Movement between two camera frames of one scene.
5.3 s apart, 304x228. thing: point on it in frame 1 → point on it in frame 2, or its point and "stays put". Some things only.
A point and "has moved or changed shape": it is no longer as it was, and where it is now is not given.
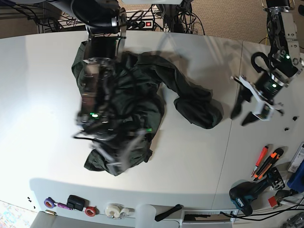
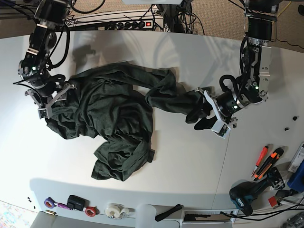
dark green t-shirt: x=141 y=107 has moved or changed shape
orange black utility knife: x=273 y=158 stays put
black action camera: x=75 y=203 stays put
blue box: x=296 y=182 stays put
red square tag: x=272 y=201 stays put
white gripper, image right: x=262 y=109 → x=223 y=127
